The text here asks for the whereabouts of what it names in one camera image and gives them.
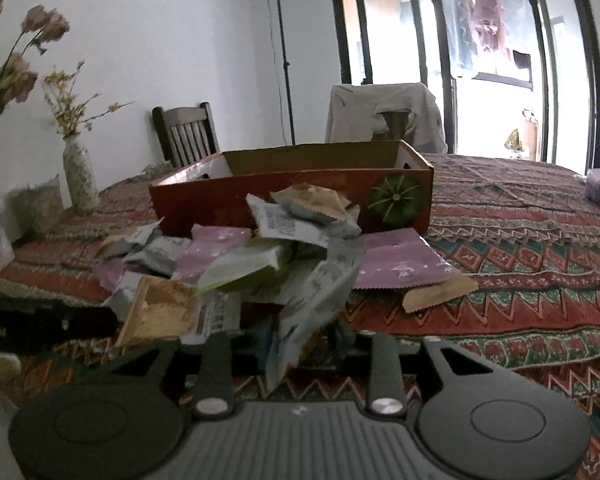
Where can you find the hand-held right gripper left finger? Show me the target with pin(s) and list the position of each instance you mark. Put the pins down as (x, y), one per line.
(215, 370)

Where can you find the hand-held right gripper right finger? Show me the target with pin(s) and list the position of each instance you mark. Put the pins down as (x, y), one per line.
(385, 370)

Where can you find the pile of assorted snack packets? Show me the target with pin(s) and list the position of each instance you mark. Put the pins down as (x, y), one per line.
(215, 255)

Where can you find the red cardboard box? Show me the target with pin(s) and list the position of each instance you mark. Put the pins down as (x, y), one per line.
(205, 205)

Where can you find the pale yellow soft object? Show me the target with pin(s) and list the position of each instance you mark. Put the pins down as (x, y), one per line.
(0, 372)

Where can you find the grey speckled pouch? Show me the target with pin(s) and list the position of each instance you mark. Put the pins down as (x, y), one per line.
(37, 210)

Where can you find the white floral vase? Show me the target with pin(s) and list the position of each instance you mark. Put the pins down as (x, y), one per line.
(80, 175)

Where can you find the yellow flower branches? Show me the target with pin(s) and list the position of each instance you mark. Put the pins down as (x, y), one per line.
(72, 105)

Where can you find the dark wooden chair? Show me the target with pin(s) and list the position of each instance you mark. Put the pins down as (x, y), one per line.
(187, 132)

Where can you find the wooden chair under jacket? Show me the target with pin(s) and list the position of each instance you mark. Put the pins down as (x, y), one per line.
(395, 122)

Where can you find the pink flowers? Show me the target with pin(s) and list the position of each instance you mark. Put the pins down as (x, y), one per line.
(20, 75)

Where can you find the beige jacket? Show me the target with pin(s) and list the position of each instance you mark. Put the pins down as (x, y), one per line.
(350, 110)

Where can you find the yellow balcony item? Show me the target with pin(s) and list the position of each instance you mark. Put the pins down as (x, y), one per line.
(513, 141)

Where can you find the orange balcony item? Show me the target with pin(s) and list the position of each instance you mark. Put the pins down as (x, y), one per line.
(530, 132)

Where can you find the black light stand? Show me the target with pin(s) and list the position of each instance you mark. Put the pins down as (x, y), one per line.
(282, 60)

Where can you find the small black hanging garment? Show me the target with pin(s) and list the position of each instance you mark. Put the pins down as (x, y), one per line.
(521, 58)

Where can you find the blue denim hanging garment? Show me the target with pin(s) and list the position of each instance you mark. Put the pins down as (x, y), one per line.
(455, 20)

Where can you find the maroon hanging garment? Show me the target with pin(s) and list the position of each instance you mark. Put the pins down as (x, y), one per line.
(487, 10)

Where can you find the light blue hanging shirt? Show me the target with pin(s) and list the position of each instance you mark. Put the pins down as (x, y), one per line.
(517, 15)

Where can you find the black sliding door frame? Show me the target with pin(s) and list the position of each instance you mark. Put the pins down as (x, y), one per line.
(445, 100)

